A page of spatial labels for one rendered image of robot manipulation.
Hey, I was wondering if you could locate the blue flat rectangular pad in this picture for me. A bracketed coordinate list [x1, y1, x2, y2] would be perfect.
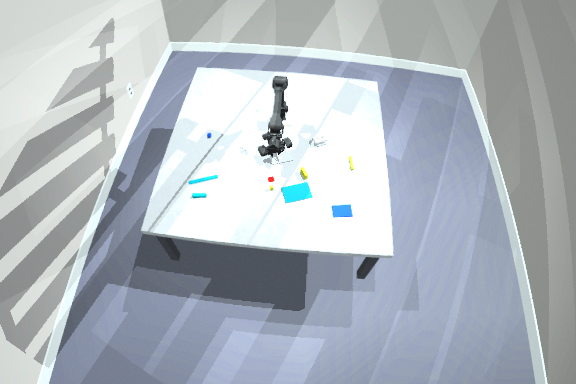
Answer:
[332, 204, 353, 217]

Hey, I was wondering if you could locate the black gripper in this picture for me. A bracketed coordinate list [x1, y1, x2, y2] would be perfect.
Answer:
[257, 137, 293, 157]

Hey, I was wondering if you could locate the cyan flat plate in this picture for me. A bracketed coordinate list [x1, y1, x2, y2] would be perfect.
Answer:
[281, 182, 313, 203]

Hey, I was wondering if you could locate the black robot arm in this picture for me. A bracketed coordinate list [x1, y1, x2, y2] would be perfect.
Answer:
[262, 75, 289, 153]

